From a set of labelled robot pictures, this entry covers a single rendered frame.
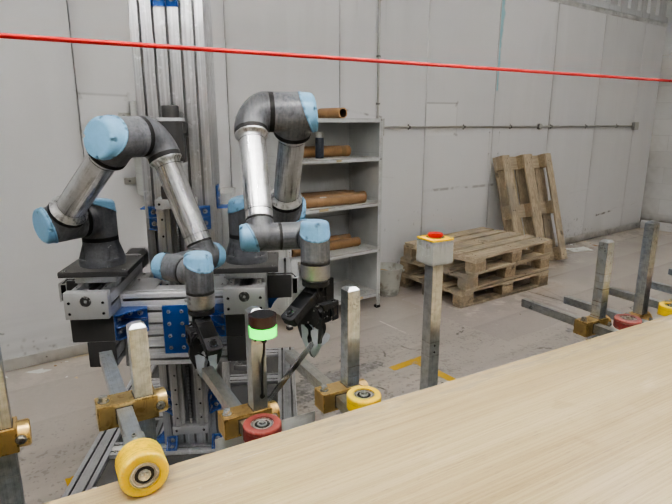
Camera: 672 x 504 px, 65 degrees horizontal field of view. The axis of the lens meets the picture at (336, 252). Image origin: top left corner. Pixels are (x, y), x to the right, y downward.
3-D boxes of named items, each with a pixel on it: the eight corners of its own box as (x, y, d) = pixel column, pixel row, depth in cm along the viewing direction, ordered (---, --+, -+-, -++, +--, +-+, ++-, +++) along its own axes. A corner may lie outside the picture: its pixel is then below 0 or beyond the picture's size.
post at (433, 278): (416, 412, 153) (422, 261, 142) (429, 408, 155) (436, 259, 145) (426, 419, 149) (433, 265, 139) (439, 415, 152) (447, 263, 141)
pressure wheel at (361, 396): (343, 443, 122) (343, 398, 119) (349, 425, 129) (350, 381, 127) (377, 448, 120) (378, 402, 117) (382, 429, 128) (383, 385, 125)
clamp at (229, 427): (218, 430, 123) (217, 410, 122) (272, 414, 129) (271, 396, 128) (225, 442, 118) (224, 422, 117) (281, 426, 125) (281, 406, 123)
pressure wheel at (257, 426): (239, 464, 114) (237, 416, 112) (273, 453, 118) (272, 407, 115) (252, 486, 107) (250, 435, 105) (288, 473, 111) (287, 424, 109)
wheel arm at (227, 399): (201, 380, 146) (200, 366, 145) (213, 378, 148) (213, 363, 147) (260, 467, 109) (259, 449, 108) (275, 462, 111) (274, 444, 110)
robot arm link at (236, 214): (227, 230, 191) (225, 192, 188) (265, 228, 195) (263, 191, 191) (229, 236, 180) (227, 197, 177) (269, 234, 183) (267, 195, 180)
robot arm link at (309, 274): (316, 268, 131) (293, 263, 136) (316, 286, 132) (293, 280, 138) (336, 262, 137) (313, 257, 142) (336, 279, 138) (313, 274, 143)
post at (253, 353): (252, 491, 130) (244, 306, 119) (265, 487, 132) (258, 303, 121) (257, 500, 127) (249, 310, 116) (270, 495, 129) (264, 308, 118)
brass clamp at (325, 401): (313, 404, 135) (313, 386, 134) (358, 391, 142) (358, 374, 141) (324, 415, 130) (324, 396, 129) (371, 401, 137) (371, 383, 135)
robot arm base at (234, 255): (227, 255, 196) (226, 228, 194) (268, 254, 197) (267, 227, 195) (223, 265, 181) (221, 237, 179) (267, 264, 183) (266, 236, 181)
